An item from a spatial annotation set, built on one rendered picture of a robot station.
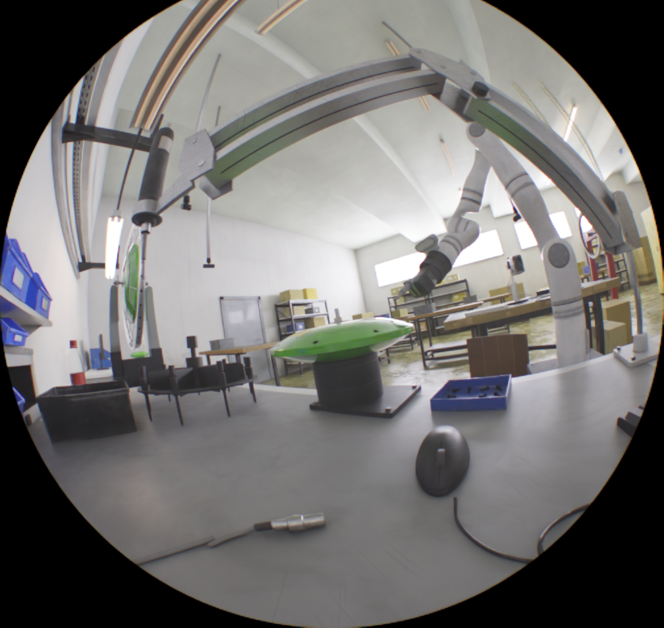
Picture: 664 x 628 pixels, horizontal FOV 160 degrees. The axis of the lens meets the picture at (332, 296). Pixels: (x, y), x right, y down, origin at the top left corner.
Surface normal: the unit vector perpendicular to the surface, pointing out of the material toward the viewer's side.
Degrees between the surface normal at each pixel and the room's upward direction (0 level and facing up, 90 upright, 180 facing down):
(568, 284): 91
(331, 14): 180
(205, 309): 90
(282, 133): 161
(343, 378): 90
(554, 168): 133
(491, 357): 90
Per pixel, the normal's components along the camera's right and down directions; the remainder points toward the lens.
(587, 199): -0.60, 0.80
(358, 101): 0.48, 0.87
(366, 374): 0.46, -0.19
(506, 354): -0.94, 0.13
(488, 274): -0.59, 0.00
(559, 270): -0.79, 0.13
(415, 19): 0.17, 0.98
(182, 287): 0.79, -0.21
